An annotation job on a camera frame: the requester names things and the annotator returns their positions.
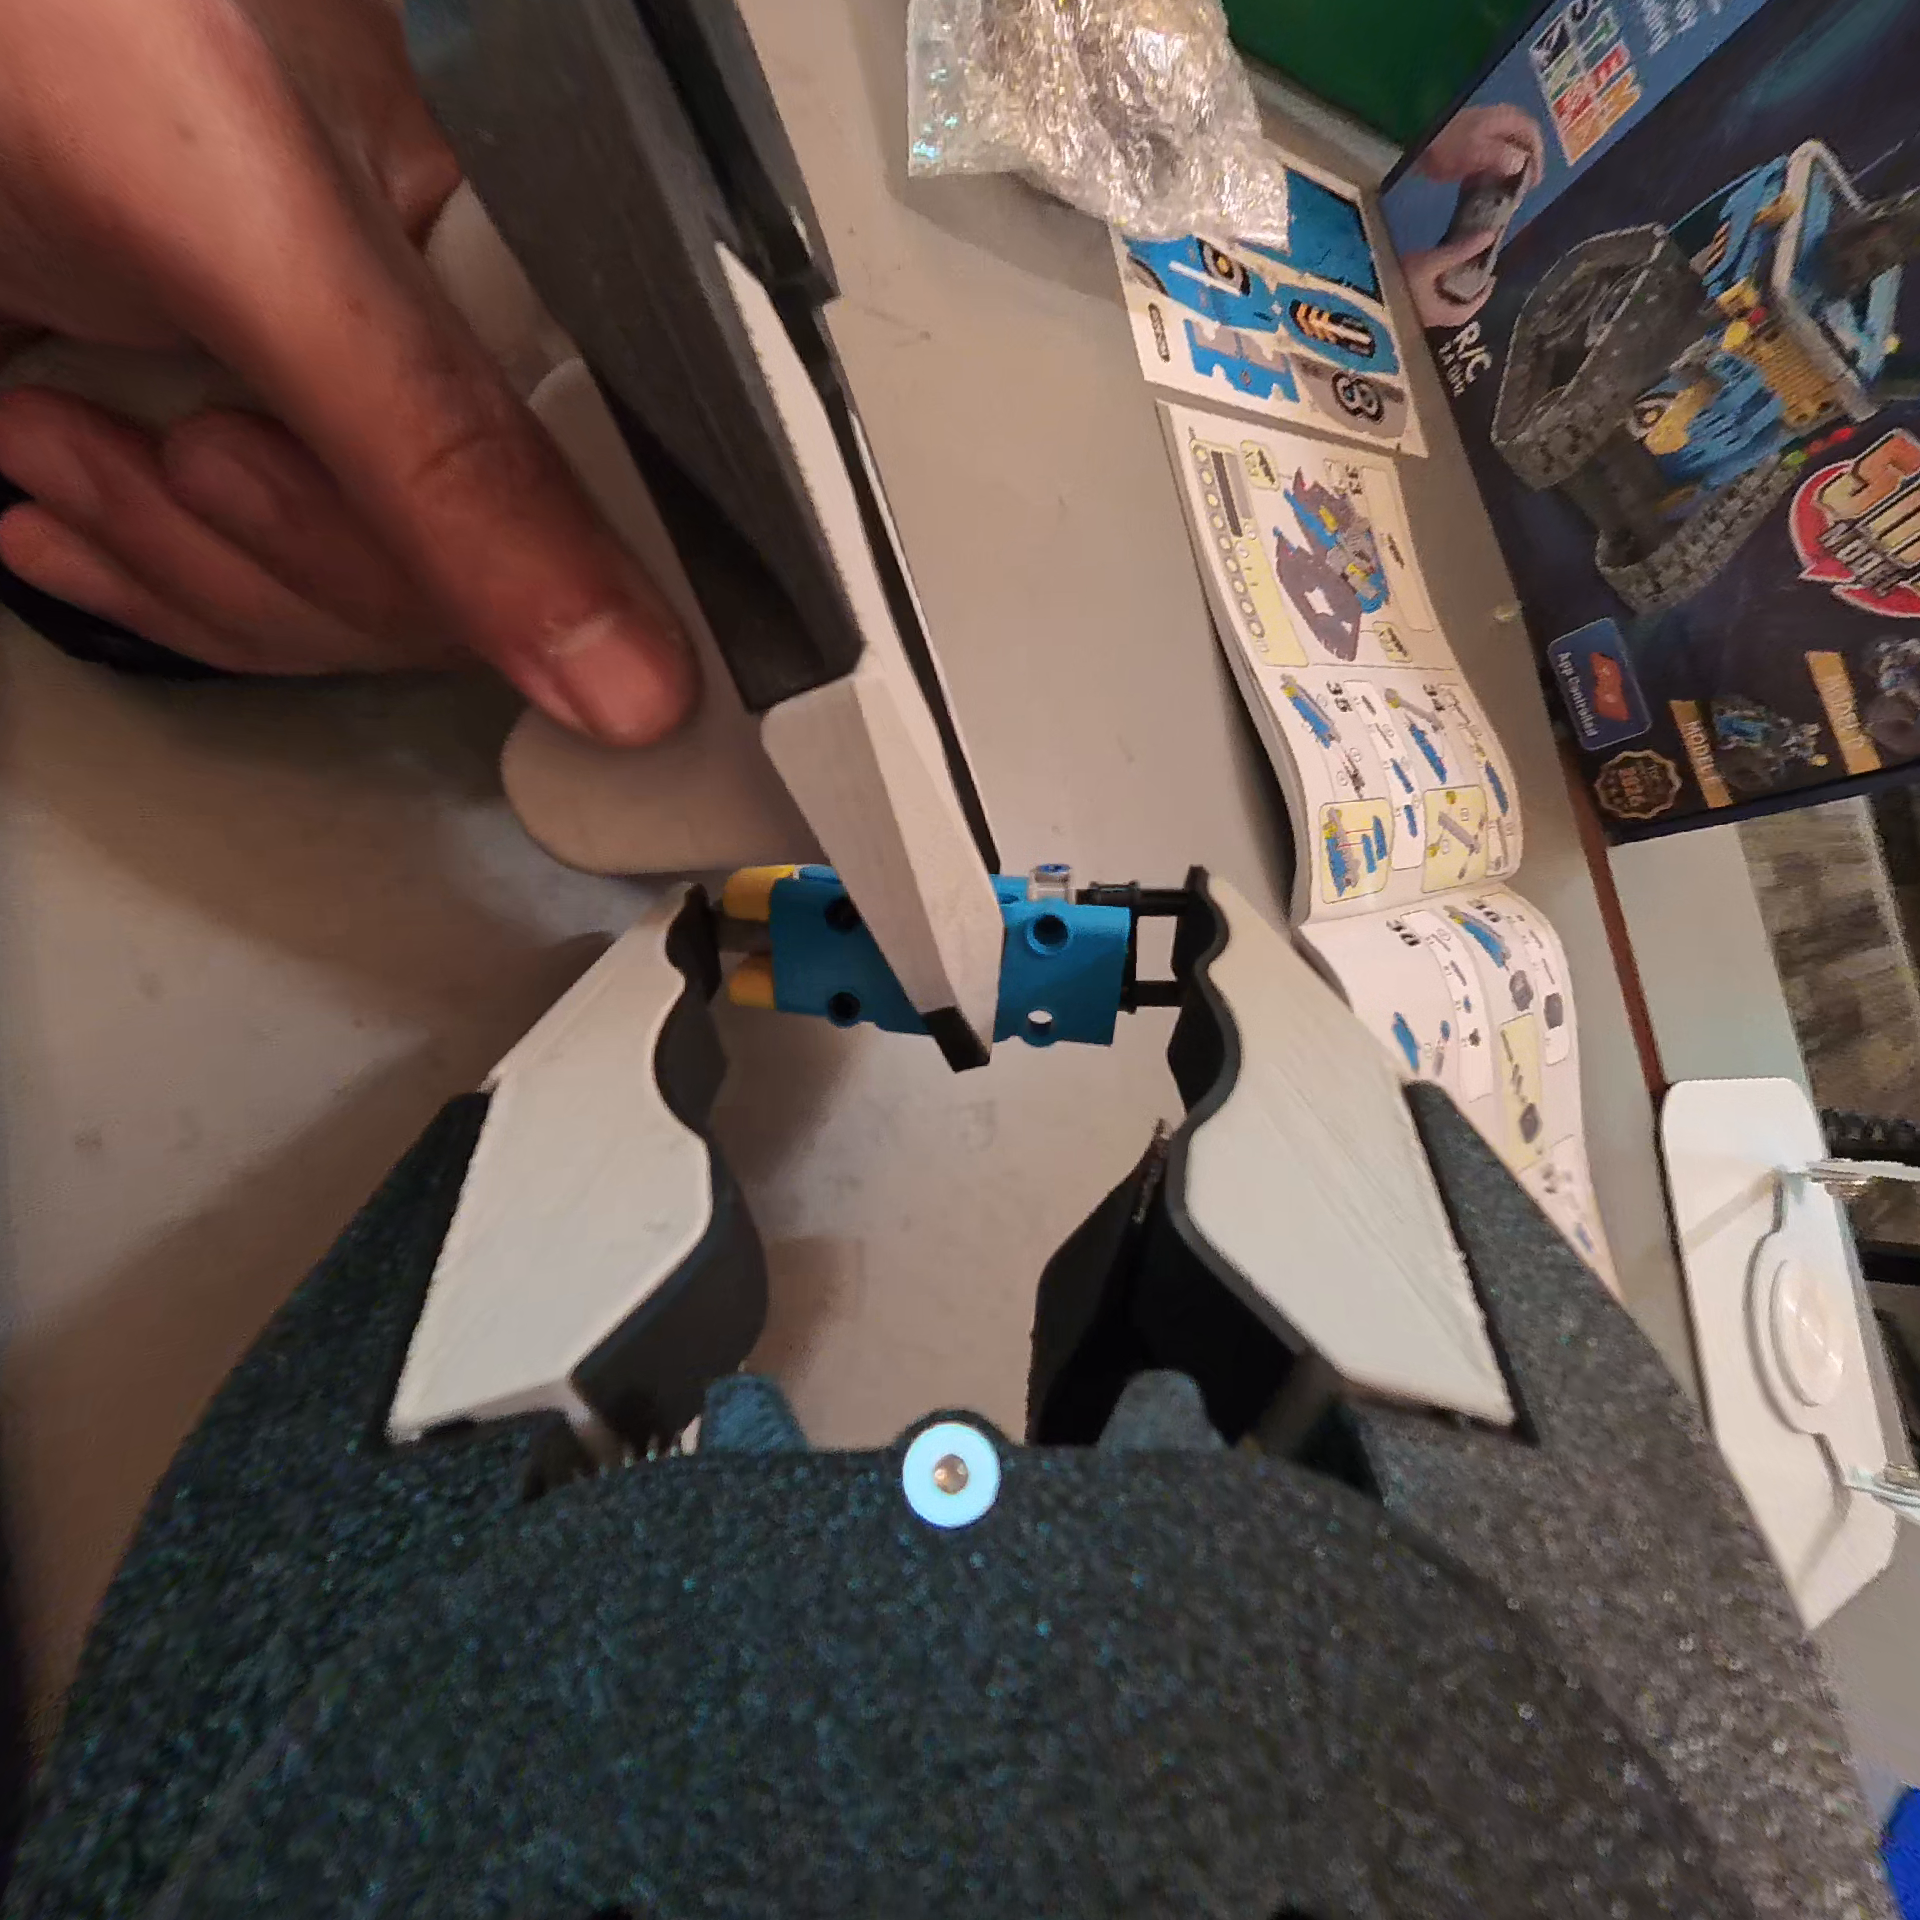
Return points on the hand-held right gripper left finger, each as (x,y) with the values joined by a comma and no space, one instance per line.
(555,1200)

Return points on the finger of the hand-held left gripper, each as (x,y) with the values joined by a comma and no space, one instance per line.
(886,780)

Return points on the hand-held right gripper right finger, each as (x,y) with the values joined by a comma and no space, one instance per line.
(1321,1200)

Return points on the blue grey yellow brick assembly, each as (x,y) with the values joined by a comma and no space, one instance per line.
(1066,975)

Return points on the black pin connector piece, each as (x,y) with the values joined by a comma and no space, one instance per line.
(1153,898)

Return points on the person's left hand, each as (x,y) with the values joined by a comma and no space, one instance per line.
(300,376)

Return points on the instruction booklet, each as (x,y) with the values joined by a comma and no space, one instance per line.
(1350,719)

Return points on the clear plastic parts bag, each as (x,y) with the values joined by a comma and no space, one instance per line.
(1095,106)

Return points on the sticker sheet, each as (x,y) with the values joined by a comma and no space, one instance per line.
(1244,300)

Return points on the green plastic bin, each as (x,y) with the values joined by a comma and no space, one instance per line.
(1380,58)

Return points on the toy robot box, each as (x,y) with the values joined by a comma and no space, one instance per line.
(1726,452)

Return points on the blue plastic bin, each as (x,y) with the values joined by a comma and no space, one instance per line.
(1902,1876)

